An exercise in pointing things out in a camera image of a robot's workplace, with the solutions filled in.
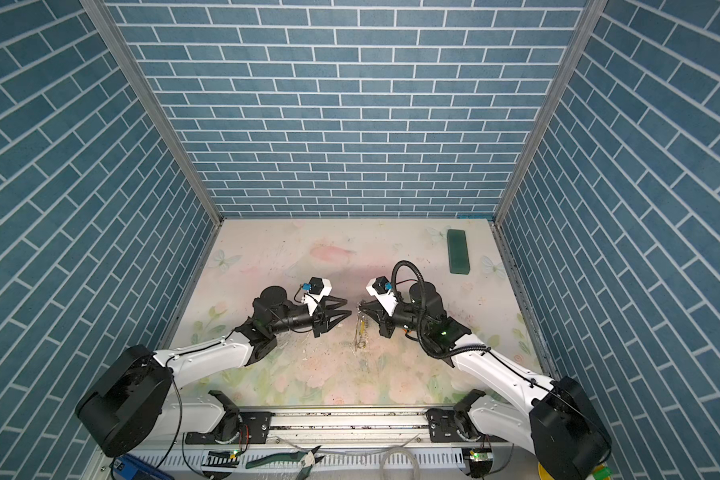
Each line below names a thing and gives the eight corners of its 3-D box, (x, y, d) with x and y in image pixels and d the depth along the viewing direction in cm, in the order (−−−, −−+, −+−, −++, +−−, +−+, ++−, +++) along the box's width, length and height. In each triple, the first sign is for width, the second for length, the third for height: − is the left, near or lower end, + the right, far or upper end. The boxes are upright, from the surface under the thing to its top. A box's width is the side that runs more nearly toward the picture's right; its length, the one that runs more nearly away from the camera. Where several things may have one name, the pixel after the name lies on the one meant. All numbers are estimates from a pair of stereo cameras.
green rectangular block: (448, 272, 108) (450, 268, 106) (447, 232, 121) (448, 228, 119) (468, 274, 107) (470, 270, 105) (464, 234, 120) (466, 229, 118)
